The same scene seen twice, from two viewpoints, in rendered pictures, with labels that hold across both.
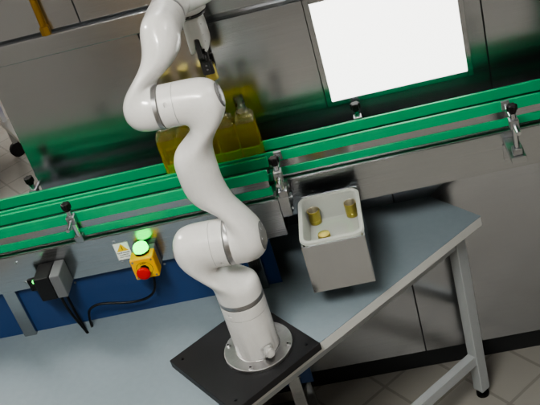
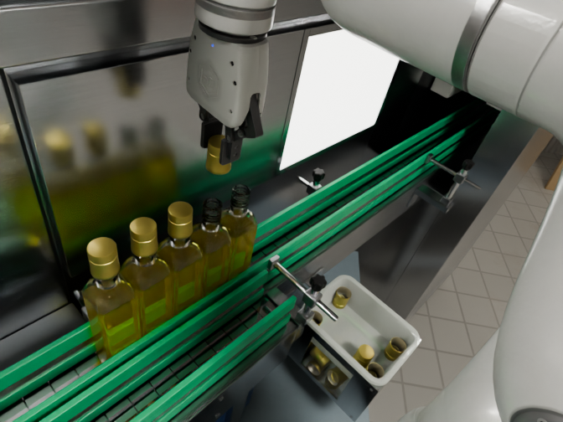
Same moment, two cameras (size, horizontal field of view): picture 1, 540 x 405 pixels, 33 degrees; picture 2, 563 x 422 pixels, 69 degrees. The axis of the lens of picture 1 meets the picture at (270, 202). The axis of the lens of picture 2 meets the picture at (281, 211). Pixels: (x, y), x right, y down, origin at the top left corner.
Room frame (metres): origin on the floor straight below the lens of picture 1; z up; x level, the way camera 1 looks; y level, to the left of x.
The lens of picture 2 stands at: (2.01, 0.42, 1.74)
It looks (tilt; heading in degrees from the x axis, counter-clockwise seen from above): 42 degrees down; 296
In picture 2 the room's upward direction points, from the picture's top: 14 degrees clockwise
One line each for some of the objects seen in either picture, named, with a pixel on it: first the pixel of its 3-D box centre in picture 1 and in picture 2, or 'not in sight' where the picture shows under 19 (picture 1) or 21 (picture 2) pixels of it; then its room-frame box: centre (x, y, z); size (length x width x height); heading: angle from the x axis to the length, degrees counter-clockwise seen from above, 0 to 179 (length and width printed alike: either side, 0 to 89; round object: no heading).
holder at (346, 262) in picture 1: (335, 235); (339, 336); (2.06, -0.15, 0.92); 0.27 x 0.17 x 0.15; 171
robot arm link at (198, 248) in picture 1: (215, 263); not in sight; (1.87, 0.17, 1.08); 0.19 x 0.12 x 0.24; 78
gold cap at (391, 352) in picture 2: not in sight; (395, 349); (1.95, -0.18, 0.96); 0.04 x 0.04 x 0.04
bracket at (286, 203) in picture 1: (286, 197); (285, 313); (2.17, -0.05, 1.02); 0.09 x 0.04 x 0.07; 171
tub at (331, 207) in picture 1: (333, 227); (354, 333); (2.03, -0.14, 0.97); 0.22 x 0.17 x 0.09; 171
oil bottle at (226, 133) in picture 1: (231, 147); (207, 268); (2.30, 0.06, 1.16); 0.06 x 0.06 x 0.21; 80
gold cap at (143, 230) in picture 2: not in sight; (143, 236); (2.32, 0.17, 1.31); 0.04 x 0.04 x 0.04
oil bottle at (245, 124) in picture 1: (251, 142); (232, 252); (2.29, 0.00, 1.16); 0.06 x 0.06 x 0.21; 81
